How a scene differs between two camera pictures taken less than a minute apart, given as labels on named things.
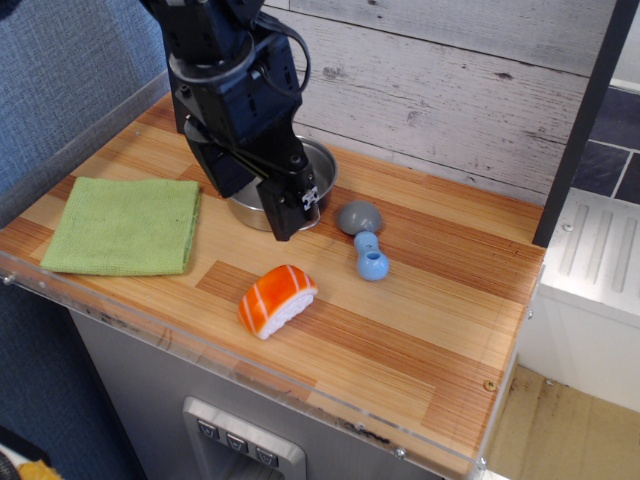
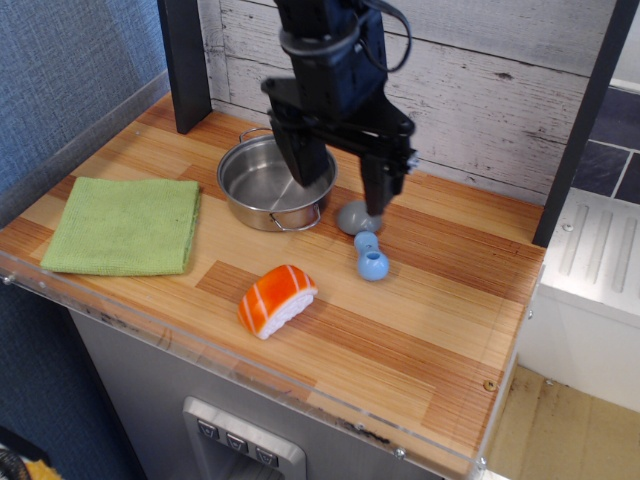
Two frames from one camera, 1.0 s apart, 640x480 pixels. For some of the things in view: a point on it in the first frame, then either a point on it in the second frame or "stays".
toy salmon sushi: (279, 296) stays
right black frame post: (587, 117) stays
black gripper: (248, 135) → (342, 93)
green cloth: (124, 226) stays
